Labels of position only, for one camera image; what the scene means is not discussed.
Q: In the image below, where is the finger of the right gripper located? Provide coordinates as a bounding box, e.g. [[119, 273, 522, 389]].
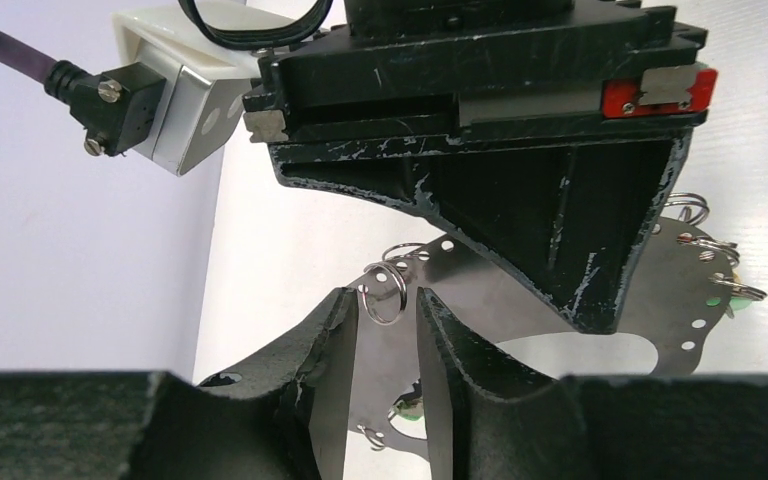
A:
[[268, 130, 692, 334]]

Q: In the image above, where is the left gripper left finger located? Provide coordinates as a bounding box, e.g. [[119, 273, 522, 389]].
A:
[[0, 288, 359, 479]]

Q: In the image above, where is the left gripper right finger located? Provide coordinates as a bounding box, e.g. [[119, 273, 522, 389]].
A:
[[416, 288, 768, 479]]

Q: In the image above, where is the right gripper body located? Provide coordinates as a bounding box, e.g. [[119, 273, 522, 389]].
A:
[[243, 1, 718, 143]]

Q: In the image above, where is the green tag key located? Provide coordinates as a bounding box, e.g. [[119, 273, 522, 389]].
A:
[[388, 396, 424, 422]]

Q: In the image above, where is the metal keyring plate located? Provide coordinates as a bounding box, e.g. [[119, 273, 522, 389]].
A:
[[348, 218, 739, 457]]

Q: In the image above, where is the green tag on plate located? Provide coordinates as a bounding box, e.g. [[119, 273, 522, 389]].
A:
[[709, 271, 768, 319]]

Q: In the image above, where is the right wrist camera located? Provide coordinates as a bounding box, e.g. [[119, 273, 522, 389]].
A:
[[43, 5, 260, 176]]

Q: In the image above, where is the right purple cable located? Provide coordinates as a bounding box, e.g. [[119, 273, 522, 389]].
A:
[[0, 23, 61, 85]]

